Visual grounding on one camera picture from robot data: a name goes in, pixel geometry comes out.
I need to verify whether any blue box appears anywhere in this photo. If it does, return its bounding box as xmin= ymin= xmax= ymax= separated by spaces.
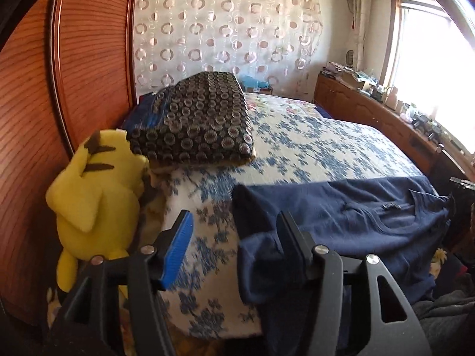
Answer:
xmin=239 ymin=75 xmax=273 ymax=95

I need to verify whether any pale window curtain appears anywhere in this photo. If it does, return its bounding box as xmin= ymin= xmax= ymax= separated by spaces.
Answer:
xmin=351 ymin=0 xmax=372 ymax=67

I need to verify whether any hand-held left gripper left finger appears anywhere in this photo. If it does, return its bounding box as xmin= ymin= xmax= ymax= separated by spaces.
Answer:
xmin=46 ymin=209 xmax=195 ymax=356

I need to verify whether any yellow plush toy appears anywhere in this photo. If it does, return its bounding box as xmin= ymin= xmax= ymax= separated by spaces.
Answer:
xmin=45 ymin=129 xmax=151 ymax=301

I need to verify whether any wooden framed window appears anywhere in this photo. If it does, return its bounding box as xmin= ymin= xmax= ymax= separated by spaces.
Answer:
xmin=379 ymin=0 xmax=475 ymax=156

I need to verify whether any wooden headboard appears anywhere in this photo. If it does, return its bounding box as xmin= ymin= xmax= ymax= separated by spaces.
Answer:
xmin=0 ymin=0 xmax=140 ymax=342

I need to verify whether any sheer circle-patterned curtain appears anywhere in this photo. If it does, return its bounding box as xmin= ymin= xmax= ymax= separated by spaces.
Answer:
xmin=134 ymin=0 xmax=323 ymax=101

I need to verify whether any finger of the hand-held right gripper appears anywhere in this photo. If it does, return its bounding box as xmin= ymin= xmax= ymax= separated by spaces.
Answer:
xmin=449 ymin=177 xmax=475 ymax=194

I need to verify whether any person's grey clothing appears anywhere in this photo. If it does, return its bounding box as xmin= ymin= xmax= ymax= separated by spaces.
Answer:
xmin=412 ymin=289 xmax=475 ymax=356

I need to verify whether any cardboard box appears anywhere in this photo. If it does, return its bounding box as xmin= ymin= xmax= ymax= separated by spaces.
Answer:
xmin=339 ymin=70 xmax=366 ymax=90

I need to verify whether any blue and white floral bedsheet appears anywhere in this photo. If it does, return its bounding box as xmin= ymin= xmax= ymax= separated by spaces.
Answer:
xmin=122 ymin=94 xmax=425 ymax=345

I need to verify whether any clutter of small bottles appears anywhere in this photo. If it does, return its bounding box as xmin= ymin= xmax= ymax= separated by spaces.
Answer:
xmin=321 ymin=61 xmax=446 ymax=145

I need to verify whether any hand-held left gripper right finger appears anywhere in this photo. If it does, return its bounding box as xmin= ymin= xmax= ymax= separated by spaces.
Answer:
xmin=276 ymin=211 xmax=433 ymax=356

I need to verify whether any long wooden cabinet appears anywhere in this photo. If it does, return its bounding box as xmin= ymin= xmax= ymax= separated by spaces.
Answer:
xmin=313 ymin=73 xmax=468 ymax=193

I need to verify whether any blue folded cloth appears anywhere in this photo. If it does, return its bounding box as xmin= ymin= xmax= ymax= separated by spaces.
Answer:
xmin=121 ymin=94 xmax=160 ymax=130

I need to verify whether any pink floral quilt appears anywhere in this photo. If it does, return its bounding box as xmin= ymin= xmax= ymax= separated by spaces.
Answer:
xmin=245 ymin=93 xmax=323 ymax=119

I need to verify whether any dark circle-patterned folded blanket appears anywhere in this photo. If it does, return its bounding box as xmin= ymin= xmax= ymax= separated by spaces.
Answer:
xmin=126 ymin=71 xmax=257 ymax=167

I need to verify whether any navy printed t-shirt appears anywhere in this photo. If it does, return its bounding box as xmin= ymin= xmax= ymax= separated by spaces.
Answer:
xmin=232 ymin=176 xmax=455 ymax=356

